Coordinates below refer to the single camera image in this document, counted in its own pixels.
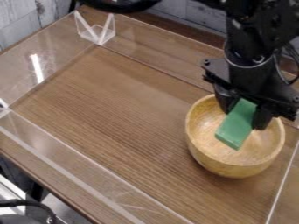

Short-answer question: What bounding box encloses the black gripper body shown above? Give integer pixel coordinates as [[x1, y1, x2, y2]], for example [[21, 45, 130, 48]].
[[200, 55, 299, 121]]

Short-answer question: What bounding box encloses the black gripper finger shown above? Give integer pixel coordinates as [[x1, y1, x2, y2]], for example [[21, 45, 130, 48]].
[[252, 104, 274, 130], [214, 84, 239, 114]]

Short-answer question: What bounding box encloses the green rectangular block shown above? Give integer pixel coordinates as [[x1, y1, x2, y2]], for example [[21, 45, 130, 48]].
[[215, 99, 258, 151]]

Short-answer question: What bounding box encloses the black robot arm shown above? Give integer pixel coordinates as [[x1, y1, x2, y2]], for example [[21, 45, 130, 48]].
[[195, 0, 299, 130]]

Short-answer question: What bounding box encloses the brown wooden bowl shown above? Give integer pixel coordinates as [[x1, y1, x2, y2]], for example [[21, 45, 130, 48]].
[[184, 94, 286, 179]]

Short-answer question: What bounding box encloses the clear acrylic corner bracket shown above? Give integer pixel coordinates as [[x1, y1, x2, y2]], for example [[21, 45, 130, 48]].
[[73, 10, 116, 46]]

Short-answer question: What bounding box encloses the clear acrylic tray wall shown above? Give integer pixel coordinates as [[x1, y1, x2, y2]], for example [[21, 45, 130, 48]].
[[0, 16, 299, 224]]

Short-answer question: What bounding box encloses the black cable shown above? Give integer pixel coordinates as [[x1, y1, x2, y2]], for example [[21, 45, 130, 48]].
[[0, 199, 57, 224]]

